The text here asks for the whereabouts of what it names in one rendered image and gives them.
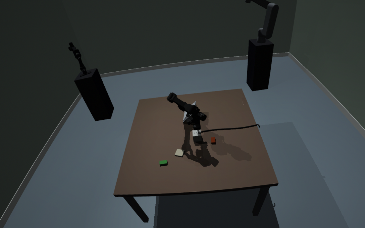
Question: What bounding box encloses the beige square block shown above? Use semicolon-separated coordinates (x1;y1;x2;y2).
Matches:
175;149;185;157

